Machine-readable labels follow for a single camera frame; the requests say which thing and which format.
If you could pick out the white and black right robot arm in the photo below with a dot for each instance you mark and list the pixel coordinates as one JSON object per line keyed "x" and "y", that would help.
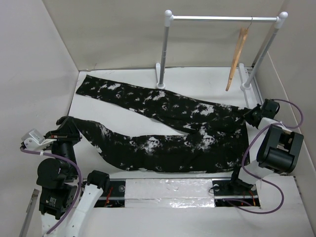
{"x": 278, "y": 152}

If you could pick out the black white patterned trousers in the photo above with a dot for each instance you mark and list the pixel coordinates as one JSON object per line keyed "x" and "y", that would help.
{"x": 200, "y": 136}

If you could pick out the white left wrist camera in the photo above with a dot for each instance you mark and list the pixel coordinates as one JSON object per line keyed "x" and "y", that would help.
{"x": 33, "y": 140}

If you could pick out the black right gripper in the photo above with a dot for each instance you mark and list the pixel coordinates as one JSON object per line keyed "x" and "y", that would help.
{"x": 247, "y": 115}

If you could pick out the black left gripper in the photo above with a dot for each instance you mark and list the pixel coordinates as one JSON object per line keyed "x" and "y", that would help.
{"x": 68, "y": 130}

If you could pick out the wooden clothes hanger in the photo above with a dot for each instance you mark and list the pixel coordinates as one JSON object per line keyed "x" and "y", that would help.
{"x": 243, "y": 34}

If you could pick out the silver foil tape strip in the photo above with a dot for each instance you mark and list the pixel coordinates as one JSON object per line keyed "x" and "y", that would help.
{"x": 169, "y": 193}

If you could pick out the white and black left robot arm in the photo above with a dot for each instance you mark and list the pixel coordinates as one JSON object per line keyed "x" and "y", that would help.
{"x": 65, "y": 196}

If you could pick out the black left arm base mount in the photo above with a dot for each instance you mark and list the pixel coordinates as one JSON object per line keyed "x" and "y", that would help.
{"x": 115, "y": 197}

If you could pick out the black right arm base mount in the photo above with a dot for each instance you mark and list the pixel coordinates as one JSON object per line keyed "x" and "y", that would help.
{"x": 226, "y": 196}

